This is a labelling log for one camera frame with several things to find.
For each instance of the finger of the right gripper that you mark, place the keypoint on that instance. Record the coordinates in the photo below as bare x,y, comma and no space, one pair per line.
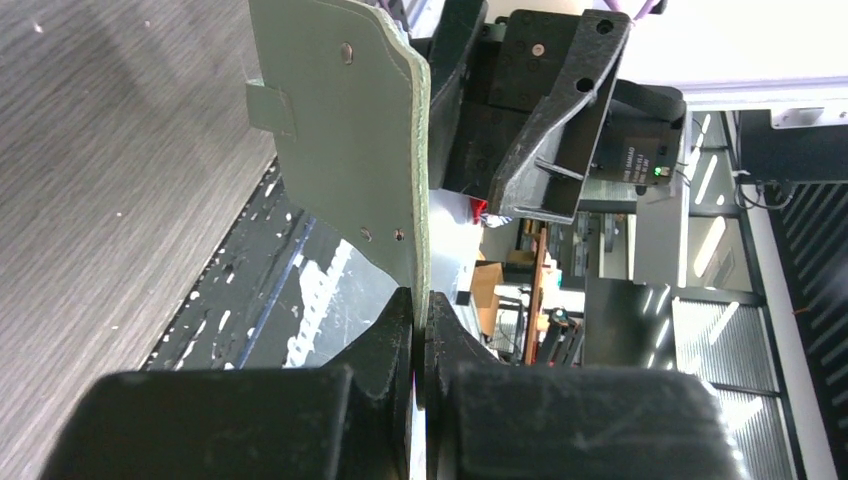
451,47
544,170

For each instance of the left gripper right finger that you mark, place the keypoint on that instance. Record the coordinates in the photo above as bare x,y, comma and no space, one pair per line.
489,420

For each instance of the red striped cloth outside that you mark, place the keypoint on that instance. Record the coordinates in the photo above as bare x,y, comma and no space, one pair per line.
481,216

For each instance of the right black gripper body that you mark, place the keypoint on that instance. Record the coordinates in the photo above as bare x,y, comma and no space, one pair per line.
532,106

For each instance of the green card holder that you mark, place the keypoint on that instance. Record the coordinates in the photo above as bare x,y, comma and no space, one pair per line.
346,99

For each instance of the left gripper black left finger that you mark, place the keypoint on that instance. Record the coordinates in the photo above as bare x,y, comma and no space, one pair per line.
347,419

